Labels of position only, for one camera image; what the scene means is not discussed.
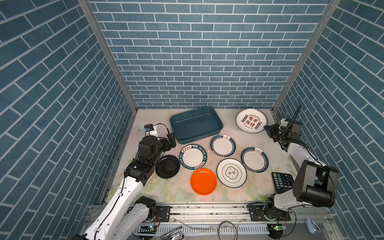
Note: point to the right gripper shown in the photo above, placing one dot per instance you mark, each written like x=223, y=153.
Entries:
x=271, y=129

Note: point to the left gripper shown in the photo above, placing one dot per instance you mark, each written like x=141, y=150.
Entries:
x=172, y=142

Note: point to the white plate red characters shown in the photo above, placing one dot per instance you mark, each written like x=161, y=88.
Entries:
x=251, y=121

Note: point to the green rim plate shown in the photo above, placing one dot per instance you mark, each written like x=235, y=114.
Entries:
x=255, y=160
x=223, y=146

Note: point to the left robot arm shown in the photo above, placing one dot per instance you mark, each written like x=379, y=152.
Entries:
x=115, y=223

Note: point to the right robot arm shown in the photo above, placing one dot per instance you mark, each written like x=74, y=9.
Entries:
x=315, y=184

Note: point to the teal plastic bin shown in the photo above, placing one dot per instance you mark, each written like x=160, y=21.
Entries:
x=196, y=124

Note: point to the black plate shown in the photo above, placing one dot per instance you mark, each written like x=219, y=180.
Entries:
x=167, y=166

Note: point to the Hao Wei green plate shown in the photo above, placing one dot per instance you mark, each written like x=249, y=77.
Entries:
x=193, y=157

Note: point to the orange plate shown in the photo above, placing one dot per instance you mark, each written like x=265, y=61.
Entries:
x=203, y=181

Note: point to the black calculator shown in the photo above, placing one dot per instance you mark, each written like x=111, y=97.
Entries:
x=282, y=182

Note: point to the white plate quatrefoil pattern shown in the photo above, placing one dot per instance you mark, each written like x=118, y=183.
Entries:
x=231, y=173

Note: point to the metal binder clip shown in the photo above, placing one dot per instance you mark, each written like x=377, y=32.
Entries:
x=175, y=234

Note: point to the small blue white object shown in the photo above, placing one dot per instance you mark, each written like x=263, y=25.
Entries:
x=313, y=228

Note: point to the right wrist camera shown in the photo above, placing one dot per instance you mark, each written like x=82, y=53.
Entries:
x=284, y=123

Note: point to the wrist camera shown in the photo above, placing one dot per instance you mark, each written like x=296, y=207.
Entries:
x=150, y=130
x=284, y=123

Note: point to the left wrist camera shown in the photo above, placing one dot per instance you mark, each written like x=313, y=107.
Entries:
x=150, y=130

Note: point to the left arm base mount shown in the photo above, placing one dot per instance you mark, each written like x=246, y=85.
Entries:
x=161, y=214

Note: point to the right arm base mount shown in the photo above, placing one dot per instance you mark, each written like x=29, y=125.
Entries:
x=259, y=213

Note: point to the aluminium rail frame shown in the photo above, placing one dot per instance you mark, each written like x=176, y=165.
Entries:
x=231, y=221

